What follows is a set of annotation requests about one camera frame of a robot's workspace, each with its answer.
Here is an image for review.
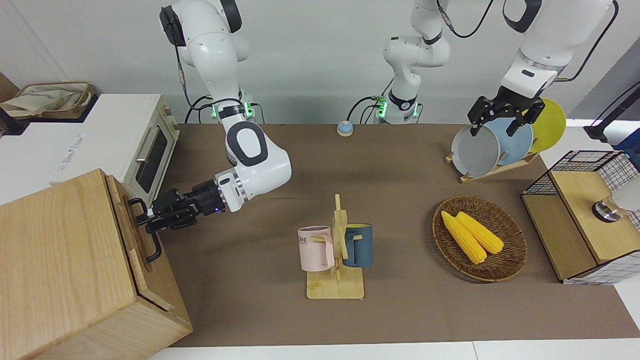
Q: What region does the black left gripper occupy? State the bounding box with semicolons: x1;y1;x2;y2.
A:
468;86;546;138

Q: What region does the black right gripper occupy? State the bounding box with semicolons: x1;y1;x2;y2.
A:
145;180;227;234

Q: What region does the black metal drawer handle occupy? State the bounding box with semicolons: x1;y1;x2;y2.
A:
128;198;162;264

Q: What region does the light wooden drawer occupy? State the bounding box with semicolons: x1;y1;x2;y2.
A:
106;175;173;313

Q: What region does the light blue plate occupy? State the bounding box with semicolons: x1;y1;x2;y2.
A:
485;117;535;166

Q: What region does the grey plate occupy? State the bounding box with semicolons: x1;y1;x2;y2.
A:
451;124;502;178

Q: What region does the yellow plate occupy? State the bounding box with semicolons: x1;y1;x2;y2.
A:
527;98;567;154

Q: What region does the wooden plate rack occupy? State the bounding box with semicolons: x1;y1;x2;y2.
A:
445;151;541;184

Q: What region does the white toaster oven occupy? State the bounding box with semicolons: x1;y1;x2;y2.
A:
49;93;182;210

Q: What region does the brown table mat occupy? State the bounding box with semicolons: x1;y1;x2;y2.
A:
150;122;640;348

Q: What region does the light wooden cabinet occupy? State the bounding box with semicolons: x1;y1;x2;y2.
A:
0;168;194;360

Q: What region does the yellow corn cob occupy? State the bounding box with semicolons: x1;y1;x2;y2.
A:
440;210;488;265
455;211;505;255

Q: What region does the blue box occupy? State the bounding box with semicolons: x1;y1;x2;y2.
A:
614;127;640;171

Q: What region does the brown wicker basket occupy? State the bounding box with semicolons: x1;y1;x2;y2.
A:
432;195;529;284

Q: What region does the brown cardboard box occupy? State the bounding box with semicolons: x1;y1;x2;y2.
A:
0;81;97;123

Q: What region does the glass jar with metal lid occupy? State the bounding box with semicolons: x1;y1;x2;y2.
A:
592;177;640;223

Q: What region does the pink ceramic mug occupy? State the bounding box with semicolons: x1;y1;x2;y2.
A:
297;226;336;273

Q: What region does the tray with cloth bag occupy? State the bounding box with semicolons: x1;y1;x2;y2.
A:
0;82;93;118

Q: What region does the wooden mug rack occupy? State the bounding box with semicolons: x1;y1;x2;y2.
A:
306;194;366;301

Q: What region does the blue mug yellow inside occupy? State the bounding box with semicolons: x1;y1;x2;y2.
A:
343;223;374;268

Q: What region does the brown cardboard panel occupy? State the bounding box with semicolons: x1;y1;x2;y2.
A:
0;72;20;103

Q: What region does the black camera stand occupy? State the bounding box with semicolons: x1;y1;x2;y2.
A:
584;82;640;142

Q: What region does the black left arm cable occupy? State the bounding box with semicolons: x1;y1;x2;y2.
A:
436;0;621;83

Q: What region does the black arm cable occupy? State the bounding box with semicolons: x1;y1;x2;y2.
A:
436;0;621;83
172;42;196;111

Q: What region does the black base power cable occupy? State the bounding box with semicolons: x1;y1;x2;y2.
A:
346;96;386;125
185;95;216;124

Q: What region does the wooden wire grid shelf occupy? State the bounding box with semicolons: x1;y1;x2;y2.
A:
521;149;640;286

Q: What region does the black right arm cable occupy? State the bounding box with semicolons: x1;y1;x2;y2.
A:
172;42;196;111

